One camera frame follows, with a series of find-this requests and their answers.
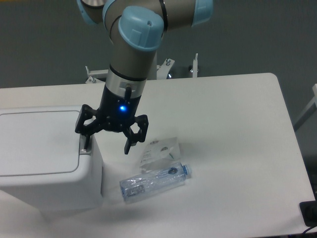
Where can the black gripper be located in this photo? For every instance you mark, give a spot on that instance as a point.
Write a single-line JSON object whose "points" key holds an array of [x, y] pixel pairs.
{"points": [[116, 114]]}

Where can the white push-button trash can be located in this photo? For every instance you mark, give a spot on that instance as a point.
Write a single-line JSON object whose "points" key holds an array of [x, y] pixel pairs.
{"points": [[45, 163]]}

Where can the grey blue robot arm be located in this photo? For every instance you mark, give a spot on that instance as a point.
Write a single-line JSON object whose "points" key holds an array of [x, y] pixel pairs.
{"points": [[136, 29]]}

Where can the clear plastic packaging bag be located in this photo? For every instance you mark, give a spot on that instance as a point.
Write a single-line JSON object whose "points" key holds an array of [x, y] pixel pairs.
{"points": [[159, 154]]}

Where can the clear plastic water bottle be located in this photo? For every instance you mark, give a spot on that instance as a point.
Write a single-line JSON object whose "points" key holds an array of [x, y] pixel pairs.
{"points": [[145, 185]]}

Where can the black device at table edge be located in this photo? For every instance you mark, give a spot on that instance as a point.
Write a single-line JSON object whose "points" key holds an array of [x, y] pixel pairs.
{"points": [[309, 213]]}

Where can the white metal base frame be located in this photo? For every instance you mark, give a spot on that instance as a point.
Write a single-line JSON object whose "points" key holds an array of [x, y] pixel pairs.
{"points": [[157, 72]]}

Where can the white frame at right edge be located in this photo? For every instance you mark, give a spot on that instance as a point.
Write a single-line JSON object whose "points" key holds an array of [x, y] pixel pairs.
{"points": [[307, 111]]}

